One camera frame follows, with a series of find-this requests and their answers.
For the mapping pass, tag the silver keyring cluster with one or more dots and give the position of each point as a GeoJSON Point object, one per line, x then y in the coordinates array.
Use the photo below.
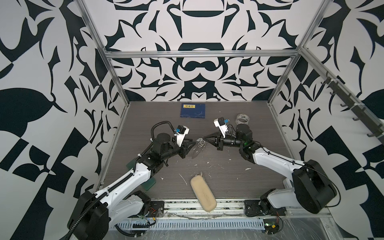
{"type": "Point", "coordinates": [201, 143]}

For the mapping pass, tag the green circuit board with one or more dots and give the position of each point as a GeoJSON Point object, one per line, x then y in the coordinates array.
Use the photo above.
{"type": "Point", "coordinates": [272, 226]}

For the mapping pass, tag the blue book yellow label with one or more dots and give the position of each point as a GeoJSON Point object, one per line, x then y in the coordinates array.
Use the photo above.
{"type": "Point", "coordinates": [196, 111]}

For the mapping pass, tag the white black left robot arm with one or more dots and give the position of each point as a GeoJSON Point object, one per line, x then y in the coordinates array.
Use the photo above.
{"type": "Point", "coordinates": [95, 213]}

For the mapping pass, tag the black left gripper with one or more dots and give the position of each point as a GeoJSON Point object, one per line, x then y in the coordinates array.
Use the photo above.
{"type": "Point", "coordinates": [184, 149]}

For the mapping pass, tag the beige glasses case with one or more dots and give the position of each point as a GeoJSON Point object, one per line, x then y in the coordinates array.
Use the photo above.
{"type": "Point", "coordinates": [203, 193]}

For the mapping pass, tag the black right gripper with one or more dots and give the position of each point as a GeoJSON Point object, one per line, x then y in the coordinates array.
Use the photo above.
{"type": "Point", "coordinates": [213, 136]}

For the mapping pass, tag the green translucent plastic case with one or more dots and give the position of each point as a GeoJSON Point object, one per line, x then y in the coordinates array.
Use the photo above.
{"type": "Point", "coordinates": [142, 176]}

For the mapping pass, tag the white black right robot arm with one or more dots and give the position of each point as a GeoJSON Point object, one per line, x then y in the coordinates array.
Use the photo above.
{"type": "Point", "coordinates": [311, 188]}

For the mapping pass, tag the white slotted cable duct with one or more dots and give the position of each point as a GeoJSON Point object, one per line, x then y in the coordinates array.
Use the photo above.
{"type": "Point", "coordinates": [186, 224]}

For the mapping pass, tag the clear tape roll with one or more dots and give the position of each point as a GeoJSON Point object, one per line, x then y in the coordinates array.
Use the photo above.
{"type": "Point", "coordinates": [242, 119]}

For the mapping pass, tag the black wall hook rack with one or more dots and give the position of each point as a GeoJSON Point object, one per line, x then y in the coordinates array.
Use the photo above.
{"type": "Point", "coordinates": [351, 102]}

